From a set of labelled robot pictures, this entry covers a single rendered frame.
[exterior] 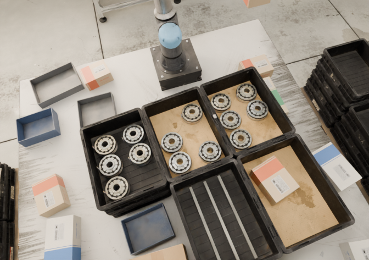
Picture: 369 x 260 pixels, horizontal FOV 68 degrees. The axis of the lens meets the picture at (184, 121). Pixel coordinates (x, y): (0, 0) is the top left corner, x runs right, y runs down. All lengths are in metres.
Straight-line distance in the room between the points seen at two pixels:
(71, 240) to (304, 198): 1.01
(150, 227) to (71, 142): 0.64
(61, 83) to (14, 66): 1.43
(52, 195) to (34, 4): 2.73
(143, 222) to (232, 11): 2.38
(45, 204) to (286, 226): 1.07
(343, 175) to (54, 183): 1.34
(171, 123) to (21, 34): 2.46
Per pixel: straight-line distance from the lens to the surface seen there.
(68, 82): 1.83
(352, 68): 2.19
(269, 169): 1.21
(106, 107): 1.63
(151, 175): 1.27
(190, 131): 1.32
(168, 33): 1.43
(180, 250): 1.17
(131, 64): 1.78
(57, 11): 3.57
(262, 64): 1.64
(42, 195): 1.48
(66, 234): 1.37
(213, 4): 3.20
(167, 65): 1.54
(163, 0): 1.43
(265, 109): 1.38
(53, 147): 1.64
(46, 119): 1.74
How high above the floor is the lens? 2.02
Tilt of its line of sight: 62 degrees down
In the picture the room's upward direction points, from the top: 8 degrees counter-clockwise
